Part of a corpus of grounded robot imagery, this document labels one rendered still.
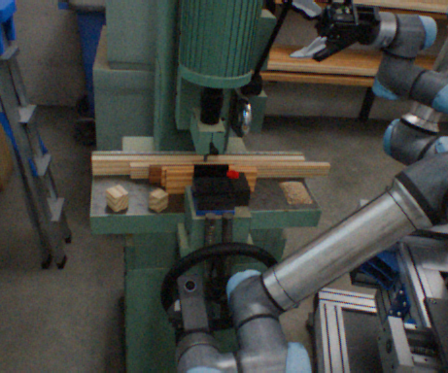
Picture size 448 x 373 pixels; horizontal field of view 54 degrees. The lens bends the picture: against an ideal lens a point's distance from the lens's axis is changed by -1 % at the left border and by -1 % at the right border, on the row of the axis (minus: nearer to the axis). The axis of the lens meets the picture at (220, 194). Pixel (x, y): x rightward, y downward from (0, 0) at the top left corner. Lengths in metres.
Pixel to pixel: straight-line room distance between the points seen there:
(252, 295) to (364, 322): 1.23
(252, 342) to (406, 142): 0.92
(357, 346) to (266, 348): 1.17
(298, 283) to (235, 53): 0.53
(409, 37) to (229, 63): 0.41
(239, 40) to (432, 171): 0.52
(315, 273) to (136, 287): 0.67
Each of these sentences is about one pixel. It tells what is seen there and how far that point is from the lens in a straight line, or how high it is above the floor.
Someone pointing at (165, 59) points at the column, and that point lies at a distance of 1.28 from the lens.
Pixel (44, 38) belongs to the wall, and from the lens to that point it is 3.54.
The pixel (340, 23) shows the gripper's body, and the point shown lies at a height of 1.37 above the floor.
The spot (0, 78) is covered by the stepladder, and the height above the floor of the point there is 0.93.
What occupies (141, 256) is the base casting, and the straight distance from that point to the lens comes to 1.20.
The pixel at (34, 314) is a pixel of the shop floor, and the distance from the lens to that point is 2.10.
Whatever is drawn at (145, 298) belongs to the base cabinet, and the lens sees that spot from 1.32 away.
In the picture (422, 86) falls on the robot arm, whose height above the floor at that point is 1.26.
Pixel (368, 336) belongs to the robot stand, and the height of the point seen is 0.21.
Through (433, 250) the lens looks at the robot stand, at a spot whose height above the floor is 0.73.
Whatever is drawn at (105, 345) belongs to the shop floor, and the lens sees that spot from 1.96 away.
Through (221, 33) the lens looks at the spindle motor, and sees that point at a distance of 1.00.
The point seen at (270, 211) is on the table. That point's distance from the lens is 1.17.
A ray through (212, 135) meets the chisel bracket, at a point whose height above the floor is 1.06.
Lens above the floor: 1.59
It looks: 35 degrees down
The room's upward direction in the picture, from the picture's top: 8 degrees clockwise
